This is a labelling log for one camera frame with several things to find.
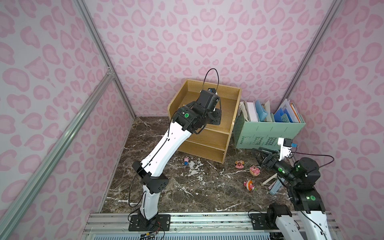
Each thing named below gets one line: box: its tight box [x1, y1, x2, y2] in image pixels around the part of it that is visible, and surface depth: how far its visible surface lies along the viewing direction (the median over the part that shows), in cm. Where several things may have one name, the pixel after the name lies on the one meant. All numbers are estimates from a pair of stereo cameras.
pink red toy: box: [243, 179, 255, 191], surface depth 83 cm
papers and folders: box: [239, 98, 303, 123], surface depth 89 cm
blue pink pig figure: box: [183, 157, 189, 166], surface depth 95 cm
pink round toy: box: [249, 165, 261, 176], surface depth 90 cm
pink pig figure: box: [234, 159, 245, 169], surface depth 92 cm
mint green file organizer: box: [233, 113, 306, 149], surface depth 86 cm
